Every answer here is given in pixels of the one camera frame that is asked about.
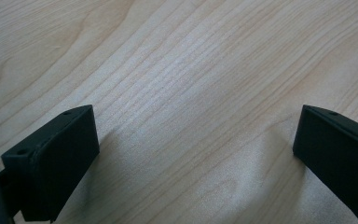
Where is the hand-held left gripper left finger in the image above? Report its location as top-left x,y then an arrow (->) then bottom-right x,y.
0,105 -> 101,223

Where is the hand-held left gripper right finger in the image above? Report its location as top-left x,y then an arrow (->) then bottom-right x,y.
292,105 -> 358,223

